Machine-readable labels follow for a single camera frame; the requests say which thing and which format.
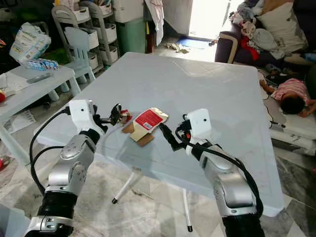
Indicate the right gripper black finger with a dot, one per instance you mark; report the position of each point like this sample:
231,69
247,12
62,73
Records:
184,118
170,137

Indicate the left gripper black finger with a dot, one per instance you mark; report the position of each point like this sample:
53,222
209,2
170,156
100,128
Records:
116,109
115,121

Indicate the small red wrapper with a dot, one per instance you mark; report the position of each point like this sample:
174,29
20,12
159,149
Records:
125,115

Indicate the green bin white lid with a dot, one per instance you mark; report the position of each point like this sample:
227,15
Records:
130,32

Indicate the brown cardboard piece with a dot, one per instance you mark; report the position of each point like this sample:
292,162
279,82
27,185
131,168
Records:
145,140

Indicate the red and gold snack packet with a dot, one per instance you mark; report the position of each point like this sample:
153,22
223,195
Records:
148,120

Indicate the large white plastic table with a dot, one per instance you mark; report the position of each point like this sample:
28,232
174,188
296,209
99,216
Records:
197,84

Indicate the crumpled rag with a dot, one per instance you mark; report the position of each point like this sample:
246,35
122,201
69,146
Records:
177,47

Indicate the pale green child chair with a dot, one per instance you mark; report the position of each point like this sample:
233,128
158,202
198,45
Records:
80,45

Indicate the grey shelf rack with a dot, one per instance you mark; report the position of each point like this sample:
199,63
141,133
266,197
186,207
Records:
107,34
69,16

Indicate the grey remote control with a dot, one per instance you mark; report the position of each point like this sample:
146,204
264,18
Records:
39,77

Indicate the blue door mat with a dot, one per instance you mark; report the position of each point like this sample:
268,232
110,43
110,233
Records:
195,43

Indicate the dark purple sofa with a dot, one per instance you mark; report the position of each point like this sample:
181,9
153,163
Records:
224,49

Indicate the blue white carton pack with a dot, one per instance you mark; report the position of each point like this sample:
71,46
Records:
43,64

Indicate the small white plastic table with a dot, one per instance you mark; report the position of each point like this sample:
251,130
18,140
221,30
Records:
24,96

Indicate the white hanging cloth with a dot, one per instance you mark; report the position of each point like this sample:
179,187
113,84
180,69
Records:
155,19

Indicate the red toy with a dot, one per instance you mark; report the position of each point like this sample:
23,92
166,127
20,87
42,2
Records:
2,96

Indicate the white printed plastic package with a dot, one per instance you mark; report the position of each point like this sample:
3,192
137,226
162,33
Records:
32,42

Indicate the white floor mattress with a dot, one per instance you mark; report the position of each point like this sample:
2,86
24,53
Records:
291,126

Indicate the pile of clothes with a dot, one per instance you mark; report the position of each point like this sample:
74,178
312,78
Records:
252,29

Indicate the child in striped shirt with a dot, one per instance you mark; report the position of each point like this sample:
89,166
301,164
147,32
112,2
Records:
294,94

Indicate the beige pillow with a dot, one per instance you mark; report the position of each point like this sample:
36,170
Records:
284,24

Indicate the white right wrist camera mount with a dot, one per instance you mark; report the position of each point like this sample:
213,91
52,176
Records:
200,123

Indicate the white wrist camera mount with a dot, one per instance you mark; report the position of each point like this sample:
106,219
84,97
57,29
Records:
200,123
80,114

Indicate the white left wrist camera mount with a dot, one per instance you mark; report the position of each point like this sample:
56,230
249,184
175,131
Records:
80,114

